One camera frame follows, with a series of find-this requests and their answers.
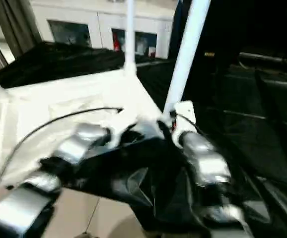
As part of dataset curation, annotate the grey curtain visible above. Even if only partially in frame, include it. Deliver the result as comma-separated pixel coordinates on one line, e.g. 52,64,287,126
0,0,41,70

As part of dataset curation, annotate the black metal rail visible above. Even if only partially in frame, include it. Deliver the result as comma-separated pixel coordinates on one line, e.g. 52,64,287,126
238,52,287,68

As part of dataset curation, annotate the white table top frame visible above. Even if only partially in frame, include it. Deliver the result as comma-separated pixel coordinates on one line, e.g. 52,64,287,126
0,67,167,200

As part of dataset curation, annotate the white glass-door cabinet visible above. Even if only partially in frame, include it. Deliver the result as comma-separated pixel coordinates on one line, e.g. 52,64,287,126
29,0,177,59

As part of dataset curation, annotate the black work mat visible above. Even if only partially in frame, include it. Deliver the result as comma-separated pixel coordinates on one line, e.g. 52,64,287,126
0,42,287,236

